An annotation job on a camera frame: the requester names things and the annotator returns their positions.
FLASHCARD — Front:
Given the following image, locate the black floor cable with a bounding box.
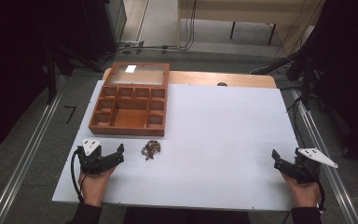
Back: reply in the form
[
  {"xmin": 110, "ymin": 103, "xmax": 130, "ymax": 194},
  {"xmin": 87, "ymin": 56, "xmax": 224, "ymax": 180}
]
[{"xmin": 286, "ymin": 95, "xmax": 307, "ymax": 149}]

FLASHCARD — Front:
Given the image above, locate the bead bracelet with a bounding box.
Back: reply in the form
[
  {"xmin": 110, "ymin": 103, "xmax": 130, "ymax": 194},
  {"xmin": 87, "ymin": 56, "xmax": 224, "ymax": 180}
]
[{"xmin": 141, "ymin": 139, "xmax": 162, "ymax": 161}]

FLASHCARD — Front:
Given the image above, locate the grey cabinet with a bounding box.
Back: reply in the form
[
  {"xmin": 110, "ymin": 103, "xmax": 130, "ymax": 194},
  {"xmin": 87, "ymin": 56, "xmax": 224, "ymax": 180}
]
[{"xmin": 103, "ymin": 0, "xmax": 128, "ymax": 48}]

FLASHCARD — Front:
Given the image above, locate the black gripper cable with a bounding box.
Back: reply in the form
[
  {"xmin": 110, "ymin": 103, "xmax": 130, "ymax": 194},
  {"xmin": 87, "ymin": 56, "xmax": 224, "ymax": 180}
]
[
  {"xmin": 309, "ymin": 167, "xmax": 327, "ymax": 213},
  {"xmin": 70, "ymin": 147, "xmax": 86, "ymax": 203}
]

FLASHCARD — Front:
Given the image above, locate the person's dark torso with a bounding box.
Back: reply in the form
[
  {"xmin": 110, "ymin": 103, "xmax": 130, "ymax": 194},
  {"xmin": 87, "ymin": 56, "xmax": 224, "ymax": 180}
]
[{"xmin": 122, "ymin": 206, "xmax": 252, "ymax": 224}]

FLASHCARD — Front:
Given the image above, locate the black angled floor tape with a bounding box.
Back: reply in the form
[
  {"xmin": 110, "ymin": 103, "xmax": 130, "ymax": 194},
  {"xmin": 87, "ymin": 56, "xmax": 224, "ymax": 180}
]
[{"xmin": 63, "ymin": 105, "xmax": 77, "ymax": 124}]

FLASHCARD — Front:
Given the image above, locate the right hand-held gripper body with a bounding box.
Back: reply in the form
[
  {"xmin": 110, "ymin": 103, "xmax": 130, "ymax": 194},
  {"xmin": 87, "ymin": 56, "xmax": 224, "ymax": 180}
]
[{"xmin": 291, "ymin": 147, "xmax": 339, "ymax": 185}]

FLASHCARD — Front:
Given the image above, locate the wooden compartment box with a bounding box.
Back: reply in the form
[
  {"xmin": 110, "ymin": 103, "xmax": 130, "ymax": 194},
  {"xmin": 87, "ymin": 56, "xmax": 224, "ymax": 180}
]
[{"xmin": 89, "ymin": 62, "xmax": 171, "ymax": 137}]

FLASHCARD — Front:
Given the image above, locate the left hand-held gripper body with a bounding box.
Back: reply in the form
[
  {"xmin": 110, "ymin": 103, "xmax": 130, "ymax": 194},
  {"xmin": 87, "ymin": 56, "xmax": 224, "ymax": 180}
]
[{"xmin": 76, "ymin": 138, "xmax": 119, "ymax": 175}]

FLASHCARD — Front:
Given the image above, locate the black metal stand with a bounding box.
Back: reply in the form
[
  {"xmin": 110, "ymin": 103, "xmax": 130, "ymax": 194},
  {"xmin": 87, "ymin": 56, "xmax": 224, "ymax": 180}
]
[
  {"xmin": 45, "ymin": 43, "xmax": 59, "ymax": 105},
  {"xmin": 301, "ymin": 57, "xmax": 313, "ymax": 111}
]

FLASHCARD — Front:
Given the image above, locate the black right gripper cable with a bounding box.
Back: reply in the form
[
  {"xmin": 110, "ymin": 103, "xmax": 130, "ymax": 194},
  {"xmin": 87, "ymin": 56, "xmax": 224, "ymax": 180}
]
[{"xmin": 309, "ymin": 167, "xmax": 327, "ymax": 213}]

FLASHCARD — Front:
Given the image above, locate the wooden table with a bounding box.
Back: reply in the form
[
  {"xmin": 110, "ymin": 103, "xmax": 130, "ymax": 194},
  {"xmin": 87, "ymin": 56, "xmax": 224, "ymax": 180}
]
[{"xmin": 102, "ymin": 67, "xmax": 278, "ymax": 90}]

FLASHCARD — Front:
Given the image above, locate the white table board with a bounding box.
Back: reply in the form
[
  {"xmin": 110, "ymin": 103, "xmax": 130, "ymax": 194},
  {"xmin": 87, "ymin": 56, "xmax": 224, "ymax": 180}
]
[{"xmin": 51, "ymin": 79, "xmax": 300, "ymax": 213}]

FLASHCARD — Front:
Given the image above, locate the black curtain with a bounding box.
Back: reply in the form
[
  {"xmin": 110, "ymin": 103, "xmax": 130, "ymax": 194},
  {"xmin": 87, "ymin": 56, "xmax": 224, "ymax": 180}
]
[
  {"xmin": 0, "ymin": 0, "xmax": 119, "ymax": 159},
  {"xmin": 285, "ymin": 0, "xmax": 358, "ymax": 169}
]

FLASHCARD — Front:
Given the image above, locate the metal floor rail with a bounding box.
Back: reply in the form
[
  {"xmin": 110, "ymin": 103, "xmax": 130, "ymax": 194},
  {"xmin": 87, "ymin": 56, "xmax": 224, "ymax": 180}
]
[
  {"xmin": 291, "ymin": 89, "xmax": 355, "ymax": 224},
  {"xmin": 0, "ymin": 76, "xmax": 68, "ymax": 224}
]

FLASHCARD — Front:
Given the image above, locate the beige desk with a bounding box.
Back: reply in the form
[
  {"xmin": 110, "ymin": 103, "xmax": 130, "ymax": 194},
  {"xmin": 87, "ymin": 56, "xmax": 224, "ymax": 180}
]
[{"xmin": 176, "ymin": 0, "xmax": 326, "ymax": 58}]

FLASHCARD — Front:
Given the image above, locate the person's left hand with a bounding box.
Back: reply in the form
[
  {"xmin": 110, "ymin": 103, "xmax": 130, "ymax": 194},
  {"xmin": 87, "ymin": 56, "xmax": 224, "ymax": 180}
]
[{"xmin": 77, "ymin": 165, "xmax": 117, "ymax": 208}]

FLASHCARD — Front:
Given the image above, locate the person's right hand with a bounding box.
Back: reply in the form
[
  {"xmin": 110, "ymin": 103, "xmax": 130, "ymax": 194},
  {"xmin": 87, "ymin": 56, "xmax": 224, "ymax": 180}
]
[{"xmin": 281, "ymin": 172, "xmax": 322, "ymax": 209}]

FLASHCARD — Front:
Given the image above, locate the bundle of black floor cables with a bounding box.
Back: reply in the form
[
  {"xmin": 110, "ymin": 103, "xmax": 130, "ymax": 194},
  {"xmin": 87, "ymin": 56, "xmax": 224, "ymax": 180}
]
[{"xmin": 103, "ymin": 0, "xmax": 199, "ymax": 60}]

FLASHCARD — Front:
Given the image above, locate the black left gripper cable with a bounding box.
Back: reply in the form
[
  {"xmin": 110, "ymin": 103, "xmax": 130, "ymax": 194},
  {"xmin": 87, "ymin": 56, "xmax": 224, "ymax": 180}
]
[{"xmin": 70, "ymin": 147, "xmax": 86, "ymax": 203}]

